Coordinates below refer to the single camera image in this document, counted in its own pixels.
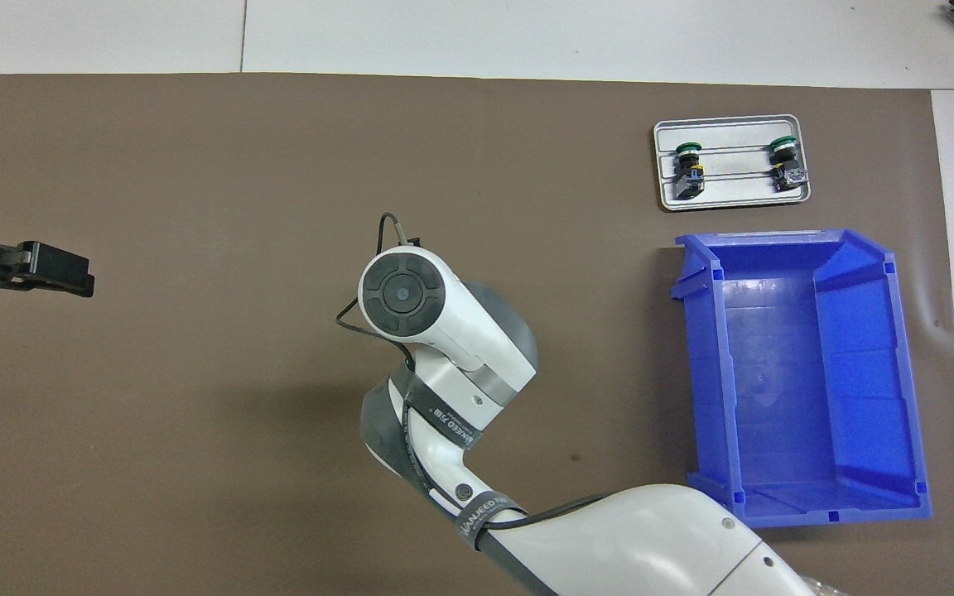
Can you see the brown table mat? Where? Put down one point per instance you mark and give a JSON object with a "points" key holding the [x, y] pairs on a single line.
{"points": [[195, 414]]}

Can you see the grey metal tray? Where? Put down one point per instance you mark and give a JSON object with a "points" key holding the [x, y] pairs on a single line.
{"points": [[734, 132]]}

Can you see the blue plastic storage bin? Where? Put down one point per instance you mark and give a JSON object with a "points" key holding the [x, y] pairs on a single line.
{"points": [[775, 372]]}

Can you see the green push button switch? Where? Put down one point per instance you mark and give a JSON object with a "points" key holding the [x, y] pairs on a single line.
{"points": [[785, 149], [686, 151]]}

